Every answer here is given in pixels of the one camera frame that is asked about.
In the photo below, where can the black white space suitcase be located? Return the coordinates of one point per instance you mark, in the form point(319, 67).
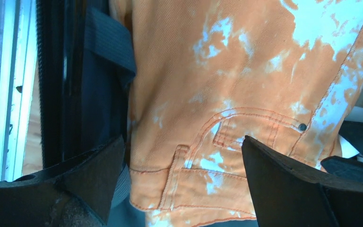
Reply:
point(84, 87)

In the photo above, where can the aluminium corner frame post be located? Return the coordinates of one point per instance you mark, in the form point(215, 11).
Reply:
point(17, 73)

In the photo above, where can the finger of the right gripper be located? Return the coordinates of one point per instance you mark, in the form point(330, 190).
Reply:
point(344, 167)

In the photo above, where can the orange tie-dye jeans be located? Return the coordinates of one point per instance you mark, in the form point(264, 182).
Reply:
point(241, 109)

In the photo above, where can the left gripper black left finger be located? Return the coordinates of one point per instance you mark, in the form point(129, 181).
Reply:
point(75, 193)

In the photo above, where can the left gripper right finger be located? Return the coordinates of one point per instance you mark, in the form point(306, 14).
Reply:
point(289, 193)

